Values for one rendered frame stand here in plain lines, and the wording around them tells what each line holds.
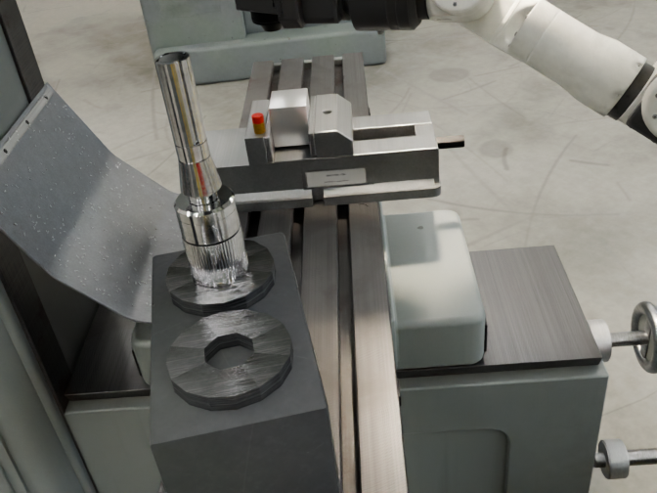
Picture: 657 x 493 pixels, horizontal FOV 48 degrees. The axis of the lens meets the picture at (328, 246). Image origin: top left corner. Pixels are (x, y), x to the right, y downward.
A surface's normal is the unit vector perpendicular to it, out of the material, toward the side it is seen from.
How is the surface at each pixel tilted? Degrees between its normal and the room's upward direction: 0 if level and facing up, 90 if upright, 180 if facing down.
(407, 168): 90
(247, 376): 0
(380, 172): 90
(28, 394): 89
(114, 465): 90
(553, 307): 0
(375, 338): 0
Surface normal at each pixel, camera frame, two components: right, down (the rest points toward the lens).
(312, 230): -0.10, -0.81
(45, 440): 0.83, 0.24
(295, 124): 0.00, 0.58
